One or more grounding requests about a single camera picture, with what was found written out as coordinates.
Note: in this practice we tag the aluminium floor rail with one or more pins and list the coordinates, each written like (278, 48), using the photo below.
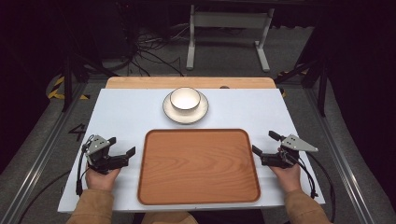
(342, 161)
(37, 161)

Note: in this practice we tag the yellow black floor tape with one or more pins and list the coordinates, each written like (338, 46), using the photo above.
(56, 91)

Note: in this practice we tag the person's tan clothed lap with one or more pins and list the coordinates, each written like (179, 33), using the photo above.
(168, 218)

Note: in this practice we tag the person's right hand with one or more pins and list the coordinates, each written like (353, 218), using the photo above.
(288, 179)

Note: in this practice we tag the black tripod stand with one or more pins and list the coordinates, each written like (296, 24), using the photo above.
(311, 73)
(74, 74)

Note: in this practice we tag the wooden tray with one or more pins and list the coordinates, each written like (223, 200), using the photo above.
(199, 166)

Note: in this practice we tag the black floor tape mark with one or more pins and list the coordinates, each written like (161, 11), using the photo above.
(79, 132)

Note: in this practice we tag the white metal stand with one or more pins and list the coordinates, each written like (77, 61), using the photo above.
(229, 23)

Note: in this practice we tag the person's left hand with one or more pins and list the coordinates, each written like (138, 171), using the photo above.
(101, 179)

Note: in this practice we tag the white bowl with dark rim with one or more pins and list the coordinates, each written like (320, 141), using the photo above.
(185, 99)

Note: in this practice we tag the white plate with dark rim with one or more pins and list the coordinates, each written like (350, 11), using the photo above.
(186, 117)

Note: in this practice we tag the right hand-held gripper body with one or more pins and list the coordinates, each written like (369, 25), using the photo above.
(281, 159)

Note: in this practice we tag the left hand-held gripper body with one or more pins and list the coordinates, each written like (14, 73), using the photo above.
(99, 158)

